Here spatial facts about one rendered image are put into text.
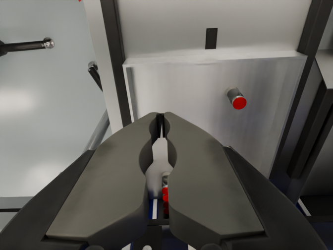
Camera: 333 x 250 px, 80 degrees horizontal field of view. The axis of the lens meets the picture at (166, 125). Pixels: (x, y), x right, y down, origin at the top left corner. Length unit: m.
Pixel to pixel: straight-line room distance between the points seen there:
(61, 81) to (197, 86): 1.17
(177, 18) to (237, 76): 0.13
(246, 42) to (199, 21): 0.08
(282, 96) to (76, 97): 1.26
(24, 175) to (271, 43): 2.02
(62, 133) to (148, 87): 1.35
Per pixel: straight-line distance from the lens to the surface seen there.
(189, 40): 0.33
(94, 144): 0.86
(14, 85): 1.61
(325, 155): 0.54
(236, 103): 0.32
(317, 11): 0.36
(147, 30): 0.33
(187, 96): 0.35
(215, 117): 0.38
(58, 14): 1.33
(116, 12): 0.31
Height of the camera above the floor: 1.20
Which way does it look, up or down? 58 degrees down
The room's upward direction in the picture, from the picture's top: 180 degrees counter-clockwise
